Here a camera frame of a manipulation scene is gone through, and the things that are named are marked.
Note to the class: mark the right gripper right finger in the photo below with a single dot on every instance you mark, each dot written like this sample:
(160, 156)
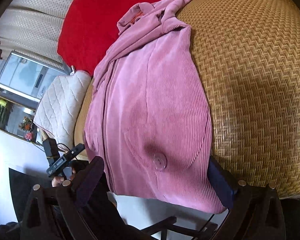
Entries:
(223, 183)

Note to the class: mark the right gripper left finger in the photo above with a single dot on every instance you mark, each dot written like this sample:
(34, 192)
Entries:
(86, 180)

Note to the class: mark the pink corduroy jacket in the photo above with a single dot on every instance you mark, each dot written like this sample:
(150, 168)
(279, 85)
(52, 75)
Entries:
(149, 118)

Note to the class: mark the person's left hand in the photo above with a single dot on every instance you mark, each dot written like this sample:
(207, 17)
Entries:
(57, 180)

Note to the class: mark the white quilted cushion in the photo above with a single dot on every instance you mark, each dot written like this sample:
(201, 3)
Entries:
(58, 110)

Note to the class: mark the mirror with flower reflection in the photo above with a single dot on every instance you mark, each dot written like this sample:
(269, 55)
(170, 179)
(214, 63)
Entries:
(17, 120)

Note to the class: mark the beige dotted curtain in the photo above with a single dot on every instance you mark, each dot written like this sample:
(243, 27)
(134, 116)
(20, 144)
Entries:
(33, 28)

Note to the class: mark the red blanket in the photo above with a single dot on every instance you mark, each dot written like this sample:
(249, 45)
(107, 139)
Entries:
(89, 29)

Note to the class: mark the woven bamboo bed mat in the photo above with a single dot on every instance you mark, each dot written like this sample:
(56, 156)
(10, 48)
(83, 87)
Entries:
(247, 54)

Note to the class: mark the window with grey frame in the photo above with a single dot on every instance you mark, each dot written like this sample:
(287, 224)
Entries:
(27, 77)

